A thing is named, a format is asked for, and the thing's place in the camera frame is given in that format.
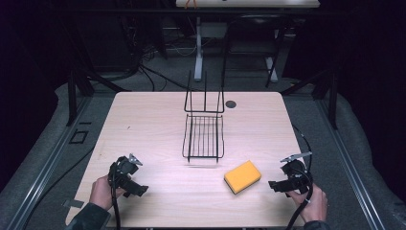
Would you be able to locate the dark round table grommet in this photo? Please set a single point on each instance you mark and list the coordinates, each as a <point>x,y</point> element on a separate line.
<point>230,104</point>

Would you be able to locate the short black tape strip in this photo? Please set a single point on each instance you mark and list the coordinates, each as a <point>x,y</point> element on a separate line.
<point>85,123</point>

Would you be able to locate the grey tape strip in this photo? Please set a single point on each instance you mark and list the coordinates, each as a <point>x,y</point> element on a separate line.
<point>72,203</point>

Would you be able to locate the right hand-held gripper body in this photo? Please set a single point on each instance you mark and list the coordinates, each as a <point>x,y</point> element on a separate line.
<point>297,174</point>

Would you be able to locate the yellow sponge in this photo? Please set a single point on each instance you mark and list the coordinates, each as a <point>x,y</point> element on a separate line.
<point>242,176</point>

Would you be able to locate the black tape square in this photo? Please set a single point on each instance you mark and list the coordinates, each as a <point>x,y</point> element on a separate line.
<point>78,136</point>

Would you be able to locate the black metal stand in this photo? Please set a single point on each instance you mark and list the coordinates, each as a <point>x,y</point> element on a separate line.
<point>332,96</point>
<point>72,96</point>

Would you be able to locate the person's left hand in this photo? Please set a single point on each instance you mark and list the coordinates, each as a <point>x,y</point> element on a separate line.
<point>102,193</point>

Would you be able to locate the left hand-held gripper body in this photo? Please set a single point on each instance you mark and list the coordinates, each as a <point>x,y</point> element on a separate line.
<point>124,169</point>

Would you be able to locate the aluminium floor rail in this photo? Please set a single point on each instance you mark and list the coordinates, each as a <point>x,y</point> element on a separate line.
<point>351,159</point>
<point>48,166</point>

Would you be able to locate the black chair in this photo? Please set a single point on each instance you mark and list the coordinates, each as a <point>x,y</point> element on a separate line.
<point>255,35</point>

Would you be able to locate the person's right hand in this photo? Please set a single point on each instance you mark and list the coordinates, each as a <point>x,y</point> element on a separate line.
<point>311,204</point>

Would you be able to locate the white background table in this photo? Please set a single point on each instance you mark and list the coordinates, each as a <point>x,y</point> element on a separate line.
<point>249,3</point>

